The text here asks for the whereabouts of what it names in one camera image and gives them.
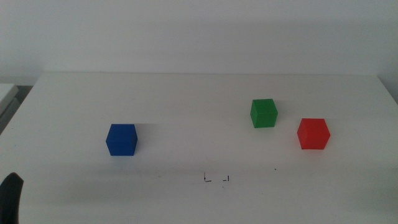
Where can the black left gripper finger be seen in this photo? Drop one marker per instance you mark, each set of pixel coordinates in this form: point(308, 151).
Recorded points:
point(10, 199)

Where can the red cube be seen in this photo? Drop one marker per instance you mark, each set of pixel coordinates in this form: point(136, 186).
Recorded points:
point(313, 134)

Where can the green cube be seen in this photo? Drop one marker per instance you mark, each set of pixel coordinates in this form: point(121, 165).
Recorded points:
point(264, 114)

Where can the white side cabinet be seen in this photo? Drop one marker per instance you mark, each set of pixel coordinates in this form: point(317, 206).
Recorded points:
point(5, 96)

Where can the blue cube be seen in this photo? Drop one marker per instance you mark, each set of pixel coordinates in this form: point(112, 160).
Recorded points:
point(122, 140)

